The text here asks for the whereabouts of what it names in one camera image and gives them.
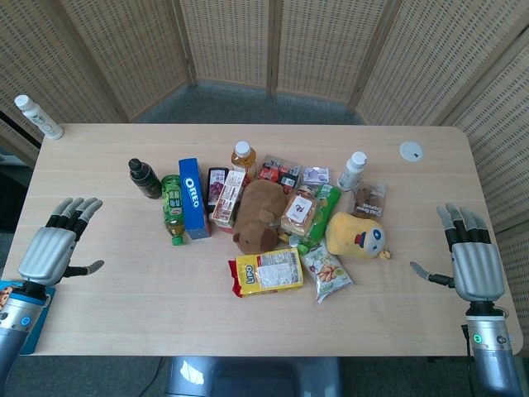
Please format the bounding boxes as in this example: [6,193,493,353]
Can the blue Oreo cookie box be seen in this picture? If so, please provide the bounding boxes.
[178,157,212,242]

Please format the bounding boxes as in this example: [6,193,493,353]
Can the brown capybara plush toy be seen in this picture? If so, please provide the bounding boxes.
[231,179,290,255]

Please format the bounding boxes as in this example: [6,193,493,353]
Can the wrapped sandwich bread pack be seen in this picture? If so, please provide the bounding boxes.
[280,185,322,240]

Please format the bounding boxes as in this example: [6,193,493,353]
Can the light blue box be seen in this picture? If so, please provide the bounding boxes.
[0,280,57,356]

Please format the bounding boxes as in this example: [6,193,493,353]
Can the cold brew espresso pouch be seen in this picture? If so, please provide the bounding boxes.
[350,179,388,219]

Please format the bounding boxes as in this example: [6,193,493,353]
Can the white bottle with teal label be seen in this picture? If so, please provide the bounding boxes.
[337,151,368,193]

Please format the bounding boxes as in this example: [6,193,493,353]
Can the dark grape juice carton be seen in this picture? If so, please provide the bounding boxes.
[207,166,231,216]

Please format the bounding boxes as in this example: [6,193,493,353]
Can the red and black snack pack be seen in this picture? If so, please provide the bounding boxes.
[255,155,303,192]

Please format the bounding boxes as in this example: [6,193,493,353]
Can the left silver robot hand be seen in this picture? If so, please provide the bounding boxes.
[17,197,105,287]

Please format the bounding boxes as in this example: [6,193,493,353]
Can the yellow Lipo cracker pack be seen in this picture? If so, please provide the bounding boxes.
[228,247,305,299]

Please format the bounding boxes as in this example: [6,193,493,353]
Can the yellow plush toy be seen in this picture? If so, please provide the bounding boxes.
[325,212,393,263]

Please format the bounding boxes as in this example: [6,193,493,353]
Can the dark bottle with black cap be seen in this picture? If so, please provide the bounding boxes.
[127,158,163,200]

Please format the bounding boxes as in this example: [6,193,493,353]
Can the woven folding screen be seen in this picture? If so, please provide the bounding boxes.
[0,0,529,332]

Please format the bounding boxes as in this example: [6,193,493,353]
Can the red and white carton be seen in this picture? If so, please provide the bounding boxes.
[209,170,249,229]

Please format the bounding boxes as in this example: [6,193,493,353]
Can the black floor cable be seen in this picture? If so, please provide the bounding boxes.
[142,356,165,397]

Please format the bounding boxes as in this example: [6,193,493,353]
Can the green snack tube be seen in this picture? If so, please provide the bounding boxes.
[288,184,343,254]

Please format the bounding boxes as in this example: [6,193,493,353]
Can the small purple packet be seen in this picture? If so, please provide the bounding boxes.
[302,165,332,186]

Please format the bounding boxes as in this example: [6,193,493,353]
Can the nut snack bag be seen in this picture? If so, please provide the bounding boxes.
[300,242,355,304]

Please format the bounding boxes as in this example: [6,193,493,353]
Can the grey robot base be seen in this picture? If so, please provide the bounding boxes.
[164,356,344,397]

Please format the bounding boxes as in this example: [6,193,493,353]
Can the green tea bottle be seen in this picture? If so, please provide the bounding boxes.
[160,174,186,247]

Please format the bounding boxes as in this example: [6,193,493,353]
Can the white bottle with grey print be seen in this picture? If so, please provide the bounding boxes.
[13,94,64,141]

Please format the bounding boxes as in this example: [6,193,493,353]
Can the orange drink bottle white cap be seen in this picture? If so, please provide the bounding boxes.
[230,141,257,173]

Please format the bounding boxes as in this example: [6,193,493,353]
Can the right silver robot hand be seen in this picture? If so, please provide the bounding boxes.
[409,202,506,302]

